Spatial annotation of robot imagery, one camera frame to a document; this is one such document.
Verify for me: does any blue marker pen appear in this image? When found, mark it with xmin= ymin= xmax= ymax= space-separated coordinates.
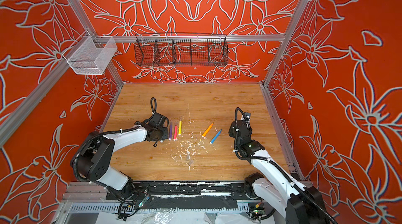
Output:
xmin=210 ymin=129 xmax=222 ymax=144

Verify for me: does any white mesh basket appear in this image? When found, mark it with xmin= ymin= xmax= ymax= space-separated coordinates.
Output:
xmin=62 ymin=31 xmax=117 ymax=75

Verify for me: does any orange marker pen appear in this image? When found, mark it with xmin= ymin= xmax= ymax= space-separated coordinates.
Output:
xmin=202 ymin=123 xmax=214 ymax=138

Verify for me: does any purple marker pen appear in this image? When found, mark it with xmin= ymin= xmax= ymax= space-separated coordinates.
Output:
xmin=169 ymin=123 xmax=173 ymax=140

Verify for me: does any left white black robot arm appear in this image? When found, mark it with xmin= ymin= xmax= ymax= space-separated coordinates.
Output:
xmin=71 ymin=113 xmax=169 ymax=191

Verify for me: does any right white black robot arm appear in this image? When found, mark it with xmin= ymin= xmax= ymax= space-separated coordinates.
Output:
xmin=229 ymin=119 xmax=336 ymax=224

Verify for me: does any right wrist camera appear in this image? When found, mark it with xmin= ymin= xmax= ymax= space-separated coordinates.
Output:
xmin=242 ymin=112 xmax=251 ymax=122

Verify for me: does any black wire basket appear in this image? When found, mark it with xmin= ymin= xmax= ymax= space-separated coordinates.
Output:
xmin=134 ymin=33 xmax=229 ymax=67

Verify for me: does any grey slotted cable duct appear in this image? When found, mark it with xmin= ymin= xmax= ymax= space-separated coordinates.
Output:
xmin=68 ymin=201 xmax=251 ymax=215

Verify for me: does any right base cable bundle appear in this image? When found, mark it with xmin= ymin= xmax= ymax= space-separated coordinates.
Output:
xmin=247 ymin=198 xmax=277 ymax=224

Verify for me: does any base cable bundle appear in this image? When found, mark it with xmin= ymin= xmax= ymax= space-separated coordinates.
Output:
xmin=247 ymin=198 xmax=277 ymax=224
xmin=116 ymin=190 xmax=151 ymax=221

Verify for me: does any left base cable bundle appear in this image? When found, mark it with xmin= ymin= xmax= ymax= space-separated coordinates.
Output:
xmin=116 ymin=190 xmax=151 ymax=221

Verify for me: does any pink marker pen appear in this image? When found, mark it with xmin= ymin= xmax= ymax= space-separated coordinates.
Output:
xmin=173 ymin=121 xmax=178 ymax=141

